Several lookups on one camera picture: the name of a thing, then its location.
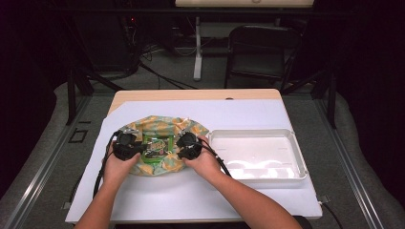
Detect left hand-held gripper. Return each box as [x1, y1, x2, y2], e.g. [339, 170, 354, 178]
[111, 128, 148, 162]

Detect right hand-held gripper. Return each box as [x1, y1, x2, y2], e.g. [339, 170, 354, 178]
[175, 131, 205, 161]

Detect green snack packet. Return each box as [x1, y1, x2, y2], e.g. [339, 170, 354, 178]
[140, 133, 176, 165]

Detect orange print cloth bag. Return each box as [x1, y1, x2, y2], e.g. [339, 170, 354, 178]
[117, 114, 211, 177]

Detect white plastic tray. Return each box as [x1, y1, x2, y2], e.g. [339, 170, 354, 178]
[207, 128, 309, 183]

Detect person's right hand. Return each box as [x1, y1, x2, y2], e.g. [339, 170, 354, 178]
[181, 135, 224, 183]

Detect person's left hand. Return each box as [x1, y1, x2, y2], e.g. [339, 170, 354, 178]
[102, 143, 141, 189]

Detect white table mat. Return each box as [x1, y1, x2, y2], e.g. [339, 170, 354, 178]
[64, 98, 324, 224]

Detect white desk leg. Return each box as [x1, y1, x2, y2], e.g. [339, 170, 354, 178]
[192, 15, 204, 82]

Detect black folding chair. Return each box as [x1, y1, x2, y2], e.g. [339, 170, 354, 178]
[224, 24, 304, 93]

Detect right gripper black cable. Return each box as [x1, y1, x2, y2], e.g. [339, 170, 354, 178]
[196, 136, 233, 178]

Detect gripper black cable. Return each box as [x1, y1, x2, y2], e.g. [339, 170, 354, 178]
[92, 129, 122, 200]
[196, 136, 233, 178]

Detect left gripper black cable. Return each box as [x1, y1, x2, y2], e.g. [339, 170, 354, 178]
[92, 129, 122, 200]

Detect black metal frame stand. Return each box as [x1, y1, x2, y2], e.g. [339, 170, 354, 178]
[65, 18, 125, 126]
[281, 56, 338, 130]

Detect black floor cable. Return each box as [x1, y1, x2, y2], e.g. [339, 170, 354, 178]
[139, 47, 199, 91]

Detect aluminium rail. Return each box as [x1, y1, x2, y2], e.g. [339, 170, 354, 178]
[2, 94, 94, 229]
[314, 94, 386, 229]

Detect black cable with plug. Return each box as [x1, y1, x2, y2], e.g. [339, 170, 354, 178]
[318, 195, 345, 229]

